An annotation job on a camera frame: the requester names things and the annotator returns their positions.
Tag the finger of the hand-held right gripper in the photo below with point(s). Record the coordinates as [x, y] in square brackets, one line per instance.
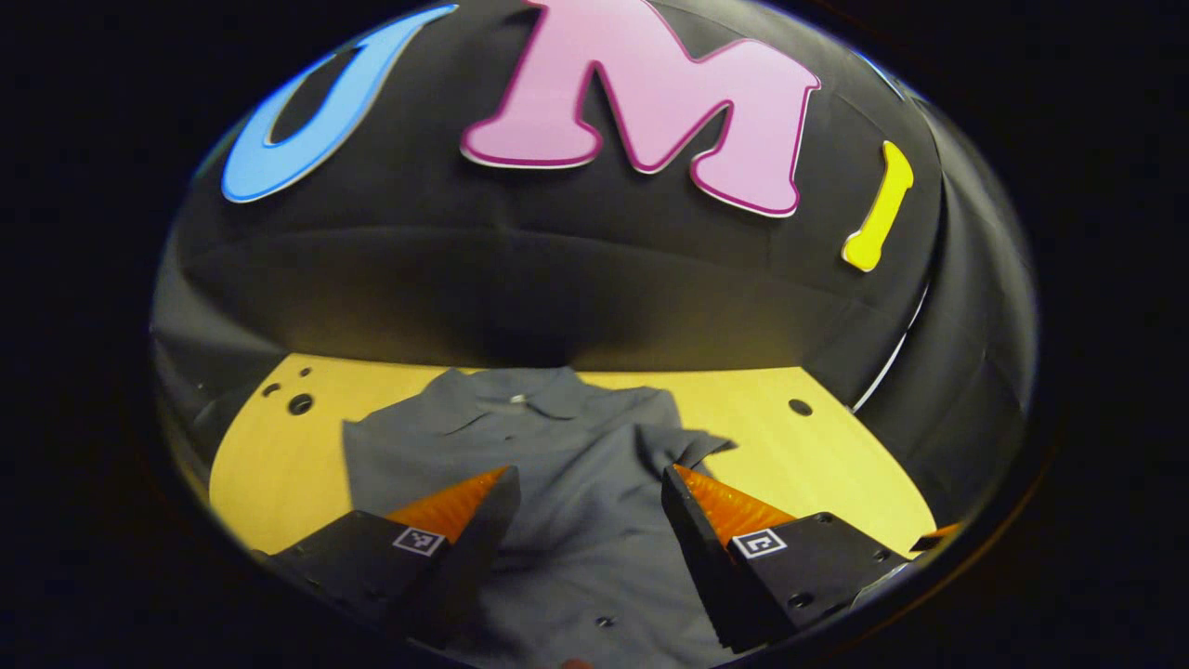
[936, 536]

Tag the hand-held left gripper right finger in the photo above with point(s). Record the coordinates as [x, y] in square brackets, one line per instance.
[692, 548]

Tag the grey long-sleeved shirt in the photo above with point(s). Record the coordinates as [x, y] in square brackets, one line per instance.
[585, 446]

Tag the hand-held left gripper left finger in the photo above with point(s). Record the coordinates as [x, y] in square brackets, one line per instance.
[483, 548]

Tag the black backdrop cloth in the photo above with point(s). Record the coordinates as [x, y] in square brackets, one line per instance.
[520, 279]

